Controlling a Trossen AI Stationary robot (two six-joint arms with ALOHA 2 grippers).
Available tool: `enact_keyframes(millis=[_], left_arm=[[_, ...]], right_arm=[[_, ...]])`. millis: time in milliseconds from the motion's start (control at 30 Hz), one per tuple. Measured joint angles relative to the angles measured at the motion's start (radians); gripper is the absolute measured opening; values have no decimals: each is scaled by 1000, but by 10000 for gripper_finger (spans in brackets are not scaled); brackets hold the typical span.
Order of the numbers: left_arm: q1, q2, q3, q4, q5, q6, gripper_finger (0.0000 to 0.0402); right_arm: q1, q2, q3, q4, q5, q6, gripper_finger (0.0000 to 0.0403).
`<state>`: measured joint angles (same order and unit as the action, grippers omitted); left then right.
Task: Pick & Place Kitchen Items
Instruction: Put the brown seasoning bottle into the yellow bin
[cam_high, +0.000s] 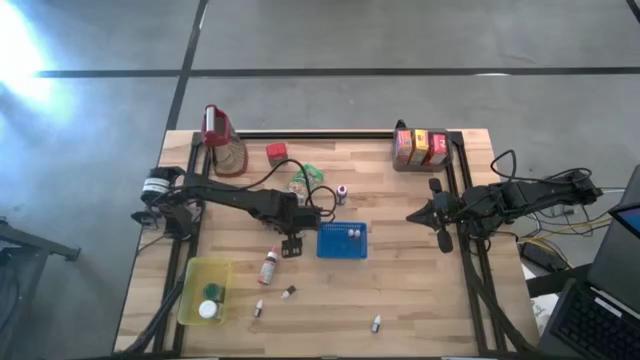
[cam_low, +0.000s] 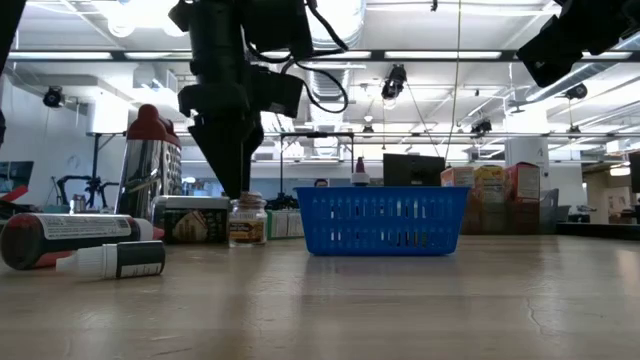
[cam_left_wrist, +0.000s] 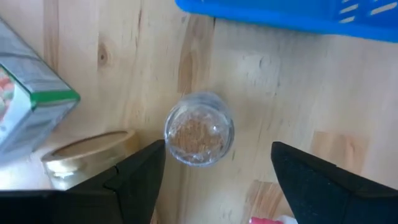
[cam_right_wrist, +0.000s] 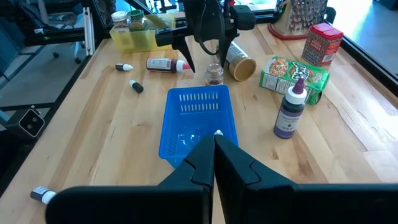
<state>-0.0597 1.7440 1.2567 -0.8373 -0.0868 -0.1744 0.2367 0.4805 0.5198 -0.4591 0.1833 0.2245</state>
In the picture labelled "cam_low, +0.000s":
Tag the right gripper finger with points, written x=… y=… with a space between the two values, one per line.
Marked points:
x=550 y=50

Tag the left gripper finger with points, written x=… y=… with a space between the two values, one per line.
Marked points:
x=254 y=140
x=225 y=160

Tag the small glass spice jar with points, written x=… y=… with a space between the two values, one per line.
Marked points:
x=247 y=227

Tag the Apple Jacks cereal box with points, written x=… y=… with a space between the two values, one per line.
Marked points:
x=285 y=224

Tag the black food colouring dropper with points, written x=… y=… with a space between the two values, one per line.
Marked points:
x=130 y=260

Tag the blue plastic basket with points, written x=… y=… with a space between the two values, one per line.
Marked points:
x=382 y=192

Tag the orange cereal box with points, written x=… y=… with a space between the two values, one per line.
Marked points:
x=457 y=176

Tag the red food colouring bottle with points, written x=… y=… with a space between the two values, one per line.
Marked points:
x=75 y=235

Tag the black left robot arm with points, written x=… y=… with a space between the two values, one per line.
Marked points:
x=10 y=25

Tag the black background robot arm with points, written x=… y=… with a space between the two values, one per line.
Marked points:
x=90 y=187

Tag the black ceiling spotlight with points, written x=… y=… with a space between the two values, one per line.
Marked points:
x=481 y=126
x=394 y=82
x=52 y=96
x=576 y=91

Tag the person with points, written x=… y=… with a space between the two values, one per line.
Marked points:
x=321 y=183

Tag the black overhead crossbar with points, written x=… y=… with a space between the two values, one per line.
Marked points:
x=375 y=55

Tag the clear box of snack boxes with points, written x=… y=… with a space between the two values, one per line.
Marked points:
x=550 y=210

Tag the large black monitor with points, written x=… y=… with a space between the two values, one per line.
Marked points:
x=415 y=170

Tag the red flat bar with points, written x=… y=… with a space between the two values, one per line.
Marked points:
x=17 y=193

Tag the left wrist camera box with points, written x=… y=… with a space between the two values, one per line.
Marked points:
x=277 y=92

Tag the black metal stand frame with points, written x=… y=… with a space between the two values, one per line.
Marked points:
x=317 y=134

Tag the black table frame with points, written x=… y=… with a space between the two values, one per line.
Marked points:
x=595 y=231

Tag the dark wall screen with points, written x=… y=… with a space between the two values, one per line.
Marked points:
x=15 y=172

